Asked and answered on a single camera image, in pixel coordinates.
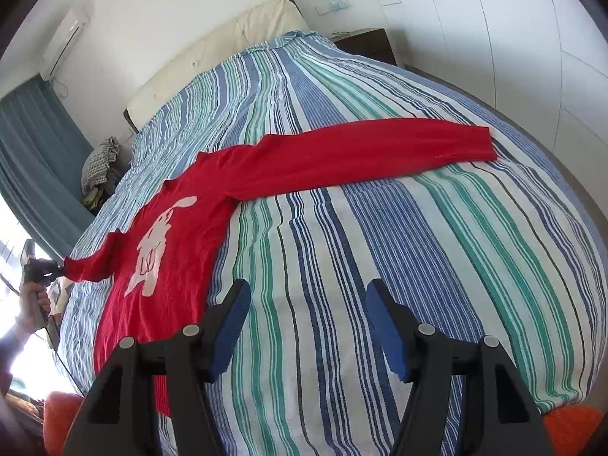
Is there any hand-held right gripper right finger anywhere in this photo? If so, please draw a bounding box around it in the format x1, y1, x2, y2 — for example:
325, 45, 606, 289
366, 278, 554, 456

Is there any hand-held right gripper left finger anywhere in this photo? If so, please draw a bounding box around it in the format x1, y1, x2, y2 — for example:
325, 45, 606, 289
64, 278, 252, 456

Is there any red sweater with white print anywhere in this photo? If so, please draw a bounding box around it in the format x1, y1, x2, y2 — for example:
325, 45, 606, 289
64, 118, 497, 419

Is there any person's left hand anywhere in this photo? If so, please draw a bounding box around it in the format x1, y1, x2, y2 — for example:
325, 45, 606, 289
18, 280, 51, 332

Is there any window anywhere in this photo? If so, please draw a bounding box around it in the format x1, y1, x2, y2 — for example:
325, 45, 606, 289
0, 195, 48, 295

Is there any striped bedspread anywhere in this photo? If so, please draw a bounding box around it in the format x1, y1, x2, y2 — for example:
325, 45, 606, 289
50, 31, 602, 456

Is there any teal curtain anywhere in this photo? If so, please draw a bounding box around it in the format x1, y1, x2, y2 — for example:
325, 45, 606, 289
0, 77, 96, 257

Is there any checked cloth bundle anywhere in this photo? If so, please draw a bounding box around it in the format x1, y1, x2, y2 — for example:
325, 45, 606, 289
81, 137, 122, 195

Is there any white air conditioner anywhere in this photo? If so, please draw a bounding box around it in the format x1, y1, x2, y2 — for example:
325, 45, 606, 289
42, 9, 91, 81

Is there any cream padded headboard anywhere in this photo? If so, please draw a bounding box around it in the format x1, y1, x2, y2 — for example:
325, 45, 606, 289
124, 0, 309, 134

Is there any dark wooden nightstand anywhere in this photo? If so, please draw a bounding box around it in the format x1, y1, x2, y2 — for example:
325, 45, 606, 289
332, 27, 397, 67

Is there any white wardrobe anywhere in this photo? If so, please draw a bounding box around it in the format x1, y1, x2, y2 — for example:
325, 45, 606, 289
418, 0, 608, 229

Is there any white wall socket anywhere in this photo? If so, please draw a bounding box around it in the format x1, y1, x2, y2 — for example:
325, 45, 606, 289
313, 0, 350, 15

